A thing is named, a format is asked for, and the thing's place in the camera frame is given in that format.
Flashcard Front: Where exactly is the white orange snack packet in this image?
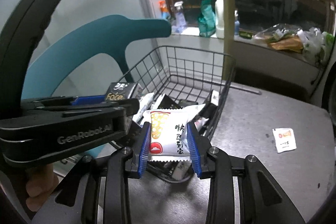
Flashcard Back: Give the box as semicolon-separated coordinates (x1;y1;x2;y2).
143;104;205;162

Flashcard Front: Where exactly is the blue small bottle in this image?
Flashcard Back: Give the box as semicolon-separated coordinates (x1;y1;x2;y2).
234;9;240;36

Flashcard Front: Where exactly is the white powder sachet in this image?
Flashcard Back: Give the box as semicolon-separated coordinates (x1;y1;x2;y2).
132;93;155;123

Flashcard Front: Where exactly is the black wire basket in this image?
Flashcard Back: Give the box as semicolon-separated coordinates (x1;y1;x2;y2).
110;45;237;184

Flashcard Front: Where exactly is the bag of groceries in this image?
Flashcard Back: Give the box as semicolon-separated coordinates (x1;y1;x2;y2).
253;23;303;53

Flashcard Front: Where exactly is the white detergent bottle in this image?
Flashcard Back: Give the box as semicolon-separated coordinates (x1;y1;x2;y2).
215;0;224;39

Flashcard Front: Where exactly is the black Face pack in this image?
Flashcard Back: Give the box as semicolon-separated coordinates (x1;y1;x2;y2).
105;82;143;102

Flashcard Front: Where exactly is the small white orange sachet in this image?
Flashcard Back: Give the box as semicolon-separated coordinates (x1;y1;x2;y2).
272;128;297;153

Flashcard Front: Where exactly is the person left hand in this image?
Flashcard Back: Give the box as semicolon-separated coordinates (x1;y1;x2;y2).
26;164;59;212

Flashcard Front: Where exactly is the spray bottle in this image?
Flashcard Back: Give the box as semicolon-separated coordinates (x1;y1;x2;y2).
173;1;187;34

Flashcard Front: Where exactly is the teal chair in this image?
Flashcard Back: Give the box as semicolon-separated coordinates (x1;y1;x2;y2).
22;15;171;99

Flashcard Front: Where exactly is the teal plastic bag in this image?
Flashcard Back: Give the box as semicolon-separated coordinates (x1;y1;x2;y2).
198;0;216;38

